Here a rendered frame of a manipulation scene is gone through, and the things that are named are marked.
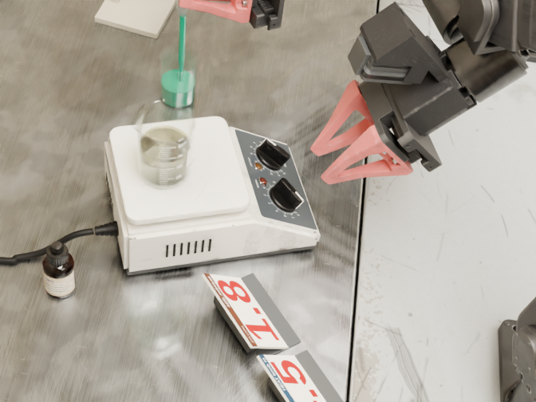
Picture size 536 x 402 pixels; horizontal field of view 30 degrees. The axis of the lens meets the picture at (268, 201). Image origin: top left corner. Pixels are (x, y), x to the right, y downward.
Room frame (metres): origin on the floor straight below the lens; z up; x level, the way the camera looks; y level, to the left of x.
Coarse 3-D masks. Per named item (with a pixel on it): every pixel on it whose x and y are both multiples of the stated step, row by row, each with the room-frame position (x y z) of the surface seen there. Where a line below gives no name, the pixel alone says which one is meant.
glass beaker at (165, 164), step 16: (144, 112) 0.63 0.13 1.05; (160, 112) 0.64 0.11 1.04; (176, 112) 0.64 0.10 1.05; (192, 112) 0.64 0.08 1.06; (144, 128) 0.63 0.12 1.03; (192, 128) 0.62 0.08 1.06; (144, 144) 0.60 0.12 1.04; (160, 144) 0.60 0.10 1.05; (176, 144) 0.60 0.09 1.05; (144, 160) 0.60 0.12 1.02; (160, 160) 0.60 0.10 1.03; (176, 160) 0.60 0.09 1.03; (144, 176) 0.60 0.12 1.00; (160, 176) 0.60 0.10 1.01; (176, 176) 0.60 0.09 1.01
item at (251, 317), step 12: (216, 276) 0.55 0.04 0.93; (228, 288) 0.54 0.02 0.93; (240, 288) 0.55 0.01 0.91; (228, 300) 0.52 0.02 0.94; (240, 300) 0.53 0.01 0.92; (252, 300) 0.54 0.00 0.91; (240, 312) 0.51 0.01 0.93; (252, 312) 0.52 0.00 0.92; (252, 324) 0.51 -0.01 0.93; (264, 324) 0.52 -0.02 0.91; (252, 336) 0.49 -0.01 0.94; (264, 336) 0.50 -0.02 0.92; (276, 336) 0.51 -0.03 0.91
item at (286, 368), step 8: (272, 360) 0.47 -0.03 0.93; (280, 360) 0.48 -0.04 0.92; (288, 360) 0.48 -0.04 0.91; (280, 368) 0.46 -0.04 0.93; (288, 368) 0.47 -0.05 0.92; (296, 368) 0.48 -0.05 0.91; (280, 376) 0.45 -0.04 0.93; (288, 376) 0.46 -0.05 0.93; (296, 376) 0.46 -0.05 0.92; (304, 376) 0.47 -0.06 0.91; (288, 384) 0.45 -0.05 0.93; (296, 384) 0.45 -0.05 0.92; (304, 384) 0.46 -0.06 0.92; (296, 392) 0.44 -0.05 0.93; (304, 392) 0.45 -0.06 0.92; (312, 392) 0.45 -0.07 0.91; (296, 400) 0.43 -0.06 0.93; (304, 400) 0.44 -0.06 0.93; (312, 400) 0.44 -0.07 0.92; (320, 400) 0.45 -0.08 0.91
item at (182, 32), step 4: (180, 16) 0.81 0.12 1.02; (180, 20) 0.81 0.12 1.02; (184, 20) 0.81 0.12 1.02; (180, 24) 0.81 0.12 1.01; (184, 24) 0.81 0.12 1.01; (180, 28) 0.81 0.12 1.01; (184, 28) 0.81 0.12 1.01; (180, 32) 0.81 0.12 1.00; (184, 32) 0.81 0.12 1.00; (180, 36) 0.81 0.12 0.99; (184, 36) 0.81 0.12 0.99; (180, 40) 0.81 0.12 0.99; (184, 40) 0.81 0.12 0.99; (180, 44) 0.81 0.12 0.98; (184, 44) 0.81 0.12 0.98; (180, 48) 0.81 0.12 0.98; (184, 48) 0.81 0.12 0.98; (180, 52) 0.81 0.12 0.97; (184, 52) 0.81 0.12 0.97; (180, 56) 0.81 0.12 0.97; (184, 56) 0.81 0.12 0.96; (180, 60) 0.81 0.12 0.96; (184, 60) 0.81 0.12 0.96; (180, 64) 0.81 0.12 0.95; (180, 68) 0.81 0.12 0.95
